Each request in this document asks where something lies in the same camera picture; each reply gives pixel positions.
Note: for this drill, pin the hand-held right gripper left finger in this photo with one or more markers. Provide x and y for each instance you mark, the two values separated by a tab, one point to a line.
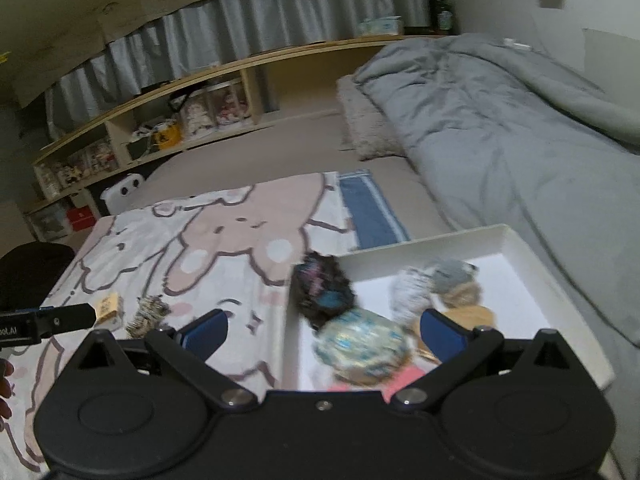
207	335

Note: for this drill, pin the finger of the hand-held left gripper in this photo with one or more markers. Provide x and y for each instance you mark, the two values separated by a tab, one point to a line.
67	320

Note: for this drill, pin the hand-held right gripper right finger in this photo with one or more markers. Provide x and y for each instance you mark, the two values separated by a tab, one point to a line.
442	337

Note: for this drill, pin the yellow gold small box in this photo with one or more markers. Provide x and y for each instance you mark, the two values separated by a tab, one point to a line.
111	307

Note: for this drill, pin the pink crochet toy white pompoms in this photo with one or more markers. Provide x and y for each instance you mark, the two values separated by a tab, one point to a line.
405	380

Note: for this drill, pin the blue floral brocade pouch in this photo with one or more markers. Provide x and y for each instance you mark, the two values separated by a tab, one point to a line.
362	345

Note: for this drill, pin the white box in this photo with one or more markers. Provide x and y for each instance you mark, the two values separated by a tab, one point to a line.
500	270

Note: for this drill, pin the dark scrunchie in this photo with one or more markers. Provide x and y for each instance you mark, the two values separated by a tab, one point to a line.
320	290

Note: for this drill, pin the person's left hand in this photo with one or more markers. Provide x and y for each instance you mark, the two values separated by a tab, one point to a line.
4	390

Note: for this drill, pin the beige fuzzy scrunchie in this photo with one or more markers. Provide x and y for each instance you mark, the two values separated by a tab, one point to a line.
462	296

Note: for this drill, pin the white grey scrunchie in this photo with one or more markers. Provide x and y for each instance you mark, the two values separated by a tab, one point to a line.
412	292

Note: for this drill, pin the dark cushion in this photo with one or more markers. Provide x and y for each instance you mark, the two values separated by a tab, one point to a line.
30	270

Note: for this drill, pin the silver tinsel scrunchie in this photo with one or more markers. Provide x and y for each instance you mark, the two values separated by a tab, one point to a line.
147	315

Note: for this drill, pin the grey fuzzy scrunchie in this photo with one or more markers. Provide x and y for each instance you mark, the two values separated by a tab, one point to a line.
450	272

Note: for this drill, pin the printed blanket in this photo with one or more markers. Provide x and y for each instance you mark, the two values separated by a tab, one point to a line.
225	240

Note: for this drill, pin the clear plastic storage bin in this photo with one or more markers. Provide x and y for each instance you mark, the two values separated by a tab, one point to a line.
47	222

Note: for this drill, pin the red box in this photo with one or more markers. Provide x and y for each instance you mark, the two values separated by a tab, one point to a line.
82	219

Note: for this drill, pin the white appliance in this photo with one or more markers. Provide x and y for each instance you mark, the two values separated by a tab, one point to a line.
122	195

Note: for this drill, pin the row of figurine boxes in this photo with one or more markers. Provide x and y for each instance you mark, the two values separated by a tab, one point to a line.
80	167

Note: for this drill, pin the dark box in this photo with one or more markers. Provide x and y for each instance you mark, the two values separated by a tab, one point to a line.
137	147

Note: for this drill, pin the yellow bag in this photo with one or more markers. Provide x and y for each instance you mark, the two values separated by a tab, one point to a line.
167	137

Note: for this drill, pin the grey duvet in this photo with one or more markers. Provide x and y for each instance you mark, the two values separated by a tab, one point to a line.
500	135

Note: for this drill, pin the grey fuzzy pillow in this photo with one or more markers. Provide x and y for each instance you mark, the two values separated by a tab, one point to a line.
365	125

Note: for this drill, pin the wooden shelf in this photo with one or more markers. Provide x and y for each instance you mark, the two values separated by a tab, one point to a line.
252	95

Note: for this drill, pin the tissue box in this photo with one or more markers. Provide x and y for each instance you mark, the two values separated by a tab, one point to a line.
380	26

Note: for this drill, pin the grey curtain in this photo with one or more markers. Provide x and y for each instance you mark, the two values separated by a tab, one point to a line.
250	20

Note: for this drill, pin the dark bottle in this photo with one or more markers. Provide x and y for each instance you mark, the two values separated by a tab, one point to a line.
444	10

